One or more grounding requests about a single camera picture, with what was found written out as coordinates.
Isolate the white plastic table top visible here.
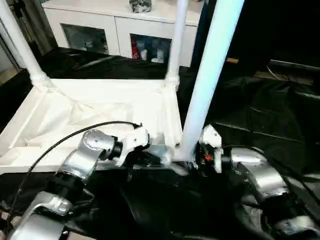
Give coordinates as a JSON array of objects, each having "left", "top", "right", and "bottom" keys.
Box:
[{"left": 0, "top": 75, "right": 184, "bottom": 174}]

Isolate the white plastic table leg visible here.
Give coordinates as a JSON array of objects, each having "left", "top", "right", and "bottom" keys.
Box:
[
  {"left": 0, "top": 0, "right": 52, "bottom": 89},
  {"left": 164, "top": 0, "right": 190, "bottom": 92},
  {"left": 170, "top": 0, "right": 246, "bottom": 167}
]

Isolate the red bottle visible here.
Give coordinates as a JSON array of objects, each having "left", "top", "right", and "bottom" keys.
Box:
[{"left": 131, "top": 41, "right": 140, "bottom": 59}]

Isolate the white glass-door cabinet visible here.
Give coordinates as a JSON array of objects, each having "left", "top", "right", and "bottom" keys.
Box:
[{"left": 42, "top": 0, "right": 206, "bottom": 68}]

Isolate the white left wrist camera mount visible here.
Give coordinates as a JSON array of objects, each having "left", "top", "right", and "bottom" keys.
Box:
[{"left": 112, "top": 125, "right": 151, "bottom": 168}]

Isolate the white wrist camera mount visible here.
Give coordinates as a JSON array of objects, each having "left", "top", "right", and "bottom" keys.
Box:
[
  {"left": 199, "top": 125, "right": 224, "bottom": 174},
  {"left": 112, "top": 125, "right": 151, "bottom": 168}
]

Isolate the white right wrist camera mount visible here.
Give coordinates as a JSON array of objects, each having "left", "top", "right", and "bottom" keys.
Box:
[{"left": 199, "top": 125, "right": 224, "bottom": 174}]

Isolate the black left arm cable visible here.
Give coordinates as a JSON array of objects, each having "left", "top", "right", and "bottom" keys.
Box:
[{"left": 5, "top": 120, "right": 144, "bottom": 222}]

